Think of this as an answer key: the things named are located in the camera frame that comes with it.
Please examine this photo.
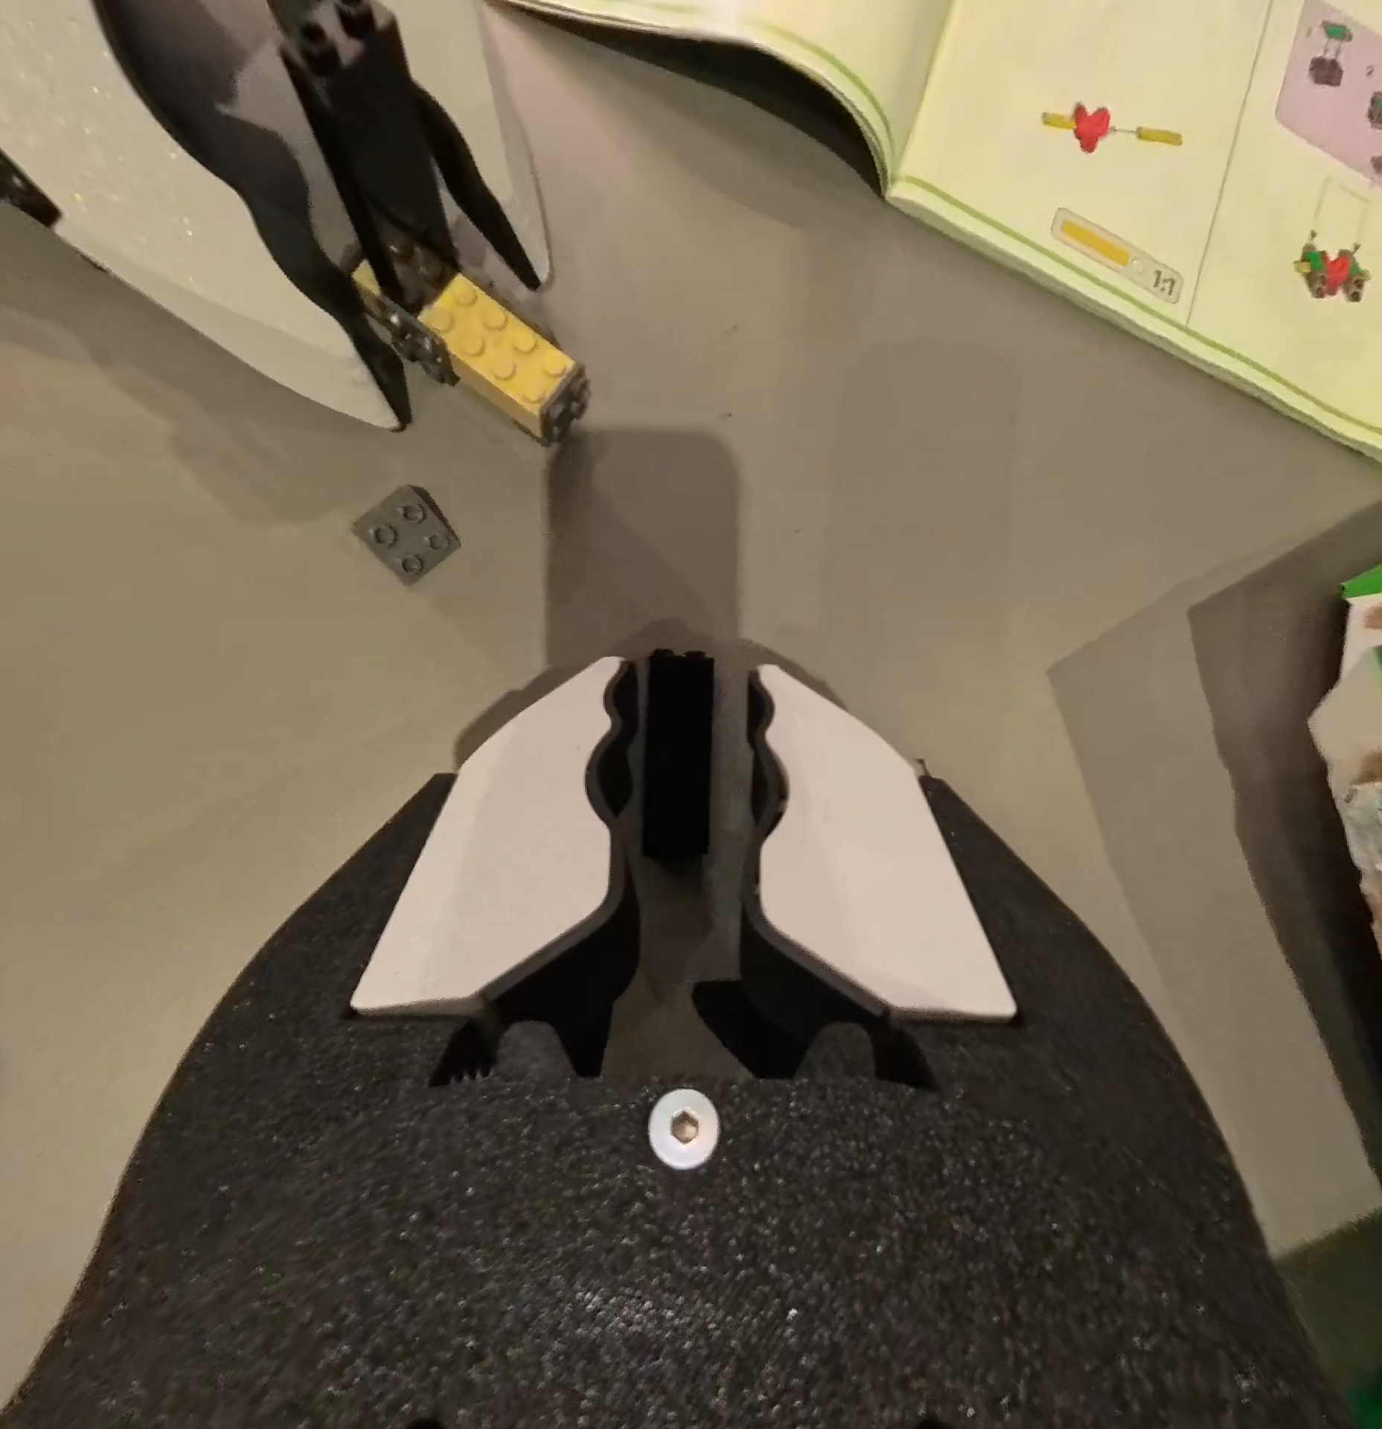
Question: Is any green cardboard toy box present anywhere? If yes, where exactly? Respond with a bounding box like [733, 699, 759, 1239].
[1310, 558, 1382, 1007]

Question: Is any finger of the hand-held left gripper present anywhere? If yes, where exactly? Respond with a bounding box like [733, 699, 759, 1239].
[395, 0, 557, 295]
[0, 0, 415, 435]

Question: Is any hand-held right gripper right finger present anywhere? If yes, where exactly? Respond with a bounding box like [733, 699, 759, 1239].
[741, 665, 1019, 1023]

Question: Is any grey desk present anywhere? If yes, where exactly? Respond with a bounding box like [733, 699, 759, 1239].
[0, 0, 1382, 1429]

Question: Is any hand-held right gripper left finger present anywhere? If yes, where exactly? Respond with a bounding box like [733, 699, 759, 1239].
[351, 657, 645, 1018]

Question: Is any open instruction booklet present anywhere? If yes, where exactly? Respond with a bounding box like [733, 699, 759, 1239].
[501, 0, 1382, 476]

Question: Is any small dark grey brick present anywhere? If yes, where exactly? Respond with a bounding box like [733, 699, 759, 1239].
[353, 485, 463, 587]

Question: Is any long black brick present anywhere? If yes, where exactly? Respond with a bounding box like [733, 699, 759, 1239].
[275, 0, 461, 308]
[642, 650, 718, 862]

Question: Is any grey and yellow brick assembly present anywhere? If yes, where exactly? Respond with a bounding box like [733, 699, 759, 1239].
[351, 260, 593, 448]

